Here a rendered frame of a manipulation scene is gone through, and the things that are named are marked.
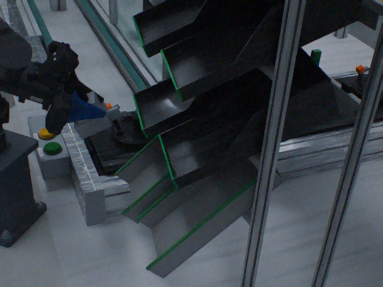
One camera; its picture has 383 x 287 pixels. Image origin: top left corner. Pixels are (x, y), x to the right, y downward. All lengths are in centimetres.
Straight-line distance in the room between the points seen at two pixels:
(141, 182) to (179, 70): 38
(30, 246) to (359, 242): 75
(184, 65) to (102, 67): 101
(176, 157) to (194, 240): 15
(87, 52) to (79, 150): 65
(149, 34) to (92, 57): 96
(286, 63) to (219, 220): 31
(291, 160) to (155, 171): 43
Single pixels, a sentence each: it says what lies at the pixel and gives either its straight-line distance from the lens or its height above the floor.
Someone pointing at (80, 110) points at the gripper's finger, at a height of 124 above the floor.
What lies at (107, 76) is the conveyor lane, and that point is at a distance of 176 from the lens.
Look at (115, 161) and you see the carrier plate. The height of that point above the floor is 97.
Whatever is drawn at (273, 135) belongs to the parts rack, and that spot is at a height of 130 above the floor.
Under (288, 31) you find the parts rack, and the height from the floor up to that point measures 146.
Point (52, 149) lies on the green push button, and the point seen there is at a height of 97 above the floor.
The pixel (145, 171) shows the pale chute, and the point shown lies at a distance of 115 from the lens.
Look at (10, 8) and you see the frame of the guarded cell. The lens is 202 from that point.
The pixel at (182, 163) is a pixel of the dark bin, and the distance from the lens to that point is 88.
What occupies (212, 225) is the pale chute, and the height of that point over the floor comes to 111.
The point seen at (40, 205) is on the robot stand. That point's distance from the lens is 131.
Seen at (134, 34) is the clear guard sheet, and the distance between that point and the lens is 180.
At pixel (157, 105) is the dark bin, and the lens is 103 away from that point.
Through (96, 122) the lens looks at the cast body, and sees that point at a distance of 97.
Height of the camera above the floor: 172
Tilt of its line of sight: 34 degrees down
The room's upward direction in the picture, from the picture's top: 4 degrees clockwise
